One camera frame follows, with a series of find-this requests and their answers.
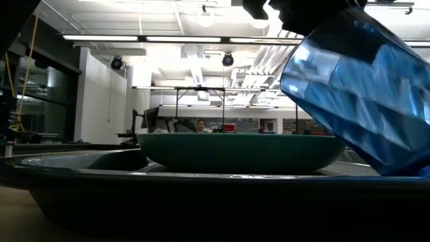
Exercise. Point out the person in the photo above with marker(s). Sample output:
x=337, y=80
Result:
x=201, y=125

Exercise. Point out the black metal table frame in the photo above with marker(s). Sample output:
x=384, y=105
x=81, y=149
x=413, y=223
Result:
x=67, y=147

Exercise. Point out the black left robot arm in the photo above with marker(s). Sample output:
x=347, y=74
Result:
x=13, y=20

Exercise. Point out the black background robot arm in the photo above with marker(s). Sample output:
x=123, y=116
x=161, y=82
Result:
x=184, y=123

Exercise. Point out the black plastic serving tray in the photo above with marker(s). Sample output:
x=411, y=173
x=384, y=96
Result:
x=201, y=201

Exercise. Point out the white round ceiling lamp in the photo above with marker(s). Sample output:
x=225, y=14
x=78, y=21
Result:
x=206, y=19

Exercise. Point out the teal green bowl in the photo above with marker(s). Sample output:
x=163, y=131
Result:
x=235, y=154

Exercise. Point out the blue faceted translucent cup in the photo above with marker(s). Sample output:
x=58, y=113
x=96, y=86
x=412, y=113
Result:
x=369, y=111

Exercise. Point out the long ceiling light strip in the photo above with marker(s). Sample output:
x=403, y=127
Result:
x=183, y=39
x=265, y=40
x=100, y=38

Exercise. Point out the black computer monitor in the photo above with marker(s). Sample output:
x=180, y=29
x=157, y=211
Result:
x=151, y=117

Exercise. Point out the red wall sign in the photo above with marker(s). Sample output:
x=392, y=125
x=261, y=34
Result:
x=229, y=127

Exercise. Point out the black background rig frame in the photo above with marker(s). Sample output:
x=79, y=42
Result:
x=201, y=89

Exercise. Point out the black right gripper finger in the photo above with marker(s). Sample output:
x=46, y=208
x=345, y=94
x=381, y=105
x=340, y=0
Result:
x=302, y=27

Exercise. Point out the small grey post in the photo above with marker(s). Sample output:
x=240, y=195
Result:
x=8, y=150

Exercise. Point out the round black ceiling device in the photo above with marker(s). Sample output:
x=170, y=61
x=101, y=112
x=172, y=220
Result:
x=227, y=60
x=116, y=63

